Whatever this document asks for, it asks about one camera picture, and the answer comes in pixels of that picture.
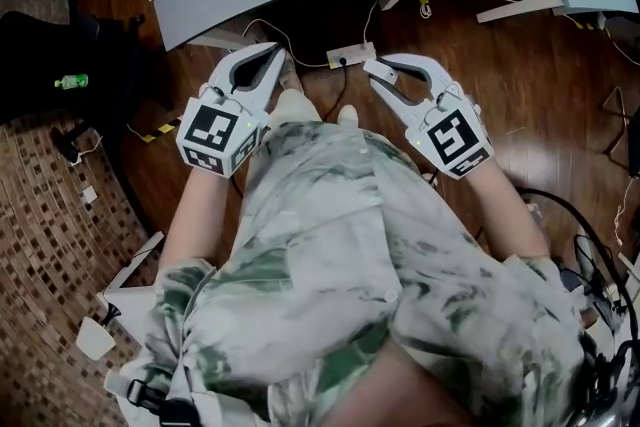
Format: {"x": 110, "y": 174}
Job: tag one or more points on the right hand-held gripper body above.
{"x": 452, "y": 137}

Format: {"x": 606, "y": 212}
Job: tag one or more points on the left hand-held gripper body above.
{"x": 207, "y": 127}

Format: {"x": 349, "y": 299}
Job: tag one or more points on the person's right forearm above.
{"x": 505, "y": 205}

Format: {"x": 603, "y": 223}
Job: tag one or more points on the green plastic bottle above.
{"x": 71, "y": 81}

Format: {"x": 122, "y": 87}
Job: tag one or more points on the person's left forearm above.
{"x": 205, "y": 210}

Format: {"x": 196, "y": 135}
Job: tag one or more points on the white charger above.
{"x": 379, "y": 69}

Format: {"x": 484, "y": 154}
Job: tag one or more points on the small white square tag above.
{"x": 89, "y": 194}

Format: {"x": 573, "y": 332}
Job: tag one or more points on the person's green white shirt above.
{"x": 320, "y": 265}

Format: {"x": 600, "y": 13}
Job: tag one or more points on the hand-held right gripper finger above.
{"x": 397, "y": 105}
{"x": 427, "y": 65}

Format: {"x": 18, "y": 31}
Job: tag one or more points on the yellow black tape strip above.
{"x": 157, "y": 132}

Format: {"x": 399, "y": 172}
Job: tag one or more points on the black office chair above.
{"x": 60, "y": 55}

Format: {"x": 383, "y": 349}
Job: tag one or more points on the brown patterned carpet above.
{"x": 45, "y": 265}

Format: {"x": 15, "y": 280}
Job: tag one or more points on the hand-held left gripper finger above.
{"x": 225, "y": 65}
{"x": 272, "y": 80}

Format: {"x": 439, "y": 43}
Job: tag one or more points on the white furniture frame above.
{"x": 127, "y": 275}

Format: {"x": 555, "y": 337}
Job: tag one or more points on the beige floor power strip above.
{"x": 352, "y": 54}

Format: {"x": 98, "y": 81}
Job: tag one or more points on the person's beige trousers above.
{"x": 295, "y": 107}

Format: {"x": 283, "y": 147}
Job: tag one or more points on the white paper cup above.
{"x": 95, "y": 339}

